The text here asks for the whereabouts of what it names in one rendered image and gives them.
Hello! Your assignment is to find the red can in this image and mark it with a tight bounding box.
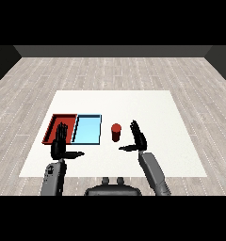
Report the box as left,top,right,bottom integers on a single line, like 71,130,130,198
110,122,122,143

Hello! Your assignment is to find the dark grey robot body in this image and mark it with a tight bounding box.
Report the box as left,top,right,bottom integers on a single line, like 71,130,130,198
84,177,143,197

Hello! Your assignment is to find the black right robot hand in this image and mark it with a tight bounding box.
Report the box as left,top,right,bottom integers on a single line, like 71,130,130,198
118,120,148,153

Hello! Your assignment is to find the red shallow open box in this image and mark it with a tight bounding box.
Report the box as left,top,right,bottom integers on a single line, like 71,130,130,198
41,113,79,146

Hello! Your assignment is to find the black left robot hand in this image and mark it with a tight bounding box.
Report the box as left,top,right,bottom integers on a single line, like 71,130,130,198
50,121,86,160

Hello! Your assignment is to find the light blue shallow open box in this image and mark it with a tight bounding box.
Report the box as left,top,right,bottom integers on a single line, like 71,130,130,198
70,114,103,146

